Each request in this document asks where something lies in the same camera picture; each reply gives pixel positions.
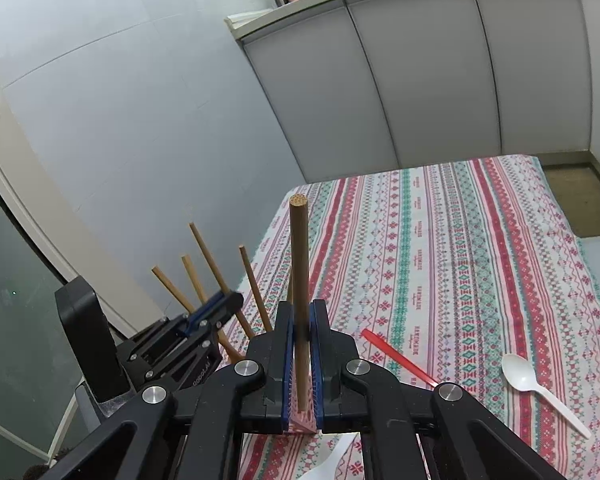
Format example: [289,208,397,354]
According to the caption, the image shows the white plastic spoon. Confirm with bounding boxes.
[501,353,593,440]
[300,432,357,480]

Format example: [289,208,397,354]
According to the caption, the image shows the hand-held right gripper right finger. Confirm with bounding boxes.
[310,301,566,480]

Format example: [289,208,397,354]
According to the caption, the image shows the wooden chopstick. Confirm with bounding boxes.
[181,255,206,306]
[151,266,246,362]
[238,245,274,334]
[289,195,314,411]
[189,222,256,338]

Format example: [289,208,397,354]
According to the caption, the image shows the white kitchen cabinets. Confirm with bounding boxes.
[240,0,600,184]

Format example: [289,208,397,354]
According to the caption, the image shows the red plastic stick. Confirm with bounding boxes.
[361,328,441,389]

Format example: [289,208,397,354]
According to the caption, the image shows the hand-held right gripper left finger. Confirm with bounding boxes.
[55,302,297,480]

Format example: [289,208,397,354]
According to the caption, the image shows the striped patterned tablecloth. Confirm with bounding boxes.
[230,154,600,480]

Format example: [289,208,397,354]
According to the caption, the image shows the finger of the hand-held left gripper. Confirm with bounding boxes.
[130,291,244,357]
[124,329,224,393]

